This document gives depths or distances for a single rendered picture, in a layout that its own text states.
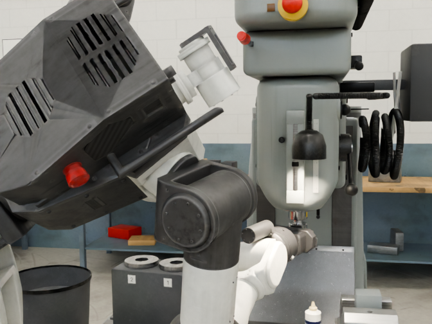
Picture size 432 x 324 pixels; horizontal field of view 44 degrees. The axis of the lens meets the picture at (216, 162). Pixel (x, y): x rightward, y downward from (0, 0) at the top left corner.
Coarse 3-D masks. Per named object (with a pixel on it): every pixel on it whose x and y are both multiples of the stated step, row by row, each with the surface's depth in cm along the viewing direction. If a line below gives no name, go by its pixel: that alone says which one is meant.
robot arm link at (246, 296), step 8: (240, 288) 104; (248, 288) 105; (240, 296) 103; (248, 296) 104; (256, 296) 106; (240, 304) 101; (248, 304) 103; (240, 312) 100; (248, 312) 102; (240, 320) 99; (248, 320) 102
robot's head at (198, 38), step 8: (200, 32) 91; (208, 32) 91; (184, 40) 92; (192, 40) 92; (200, 40) 91; (216, 40) 91; (184, 48) 92; (224, 48) 94; (224, 56) 91; (232, 64) 92
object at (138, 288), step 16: (144, 256) 145; (112, 272) 139; (128, 272) 137; (144, 272) 136; (160, 272) 135; (176, 272) 135; (112, 288) 139; (128, 288) 138; (144, 288) 136; (160, 288) 135; (176, 288) 134; (112, 304) 140; (128, 304) 138; (144, 304) 137; (160, 304) 135; (176, 304) 134; (128, 320) 139; (144, 320) 137; (160, 320) 136
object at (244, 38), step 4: (240, 32) 107; (244, 32) 107; (240, 36) 106; (244, 36) 106; (248, 36) 109; (240, 40) 107; (244, 40) 108; (248, 40) 110; (244, 44) 111; (248, 44) 116; (252, 44) 119
